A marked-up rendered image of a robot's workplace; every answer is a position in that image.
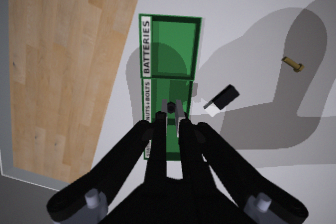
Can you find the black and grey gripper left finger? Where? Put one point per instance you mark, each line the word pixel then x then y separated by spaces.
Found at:
pixel 86 200

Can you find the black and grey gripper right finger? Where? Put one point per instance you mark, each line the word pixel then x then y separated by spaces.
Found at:
pixel 259 198

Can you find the brass bolt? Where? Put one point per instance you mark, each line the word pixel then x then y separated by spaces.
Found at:
pixel 296 67

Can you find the green three-compartment bin rack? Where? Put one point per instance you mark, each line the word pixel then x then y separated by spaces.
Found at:
pixel 168 56

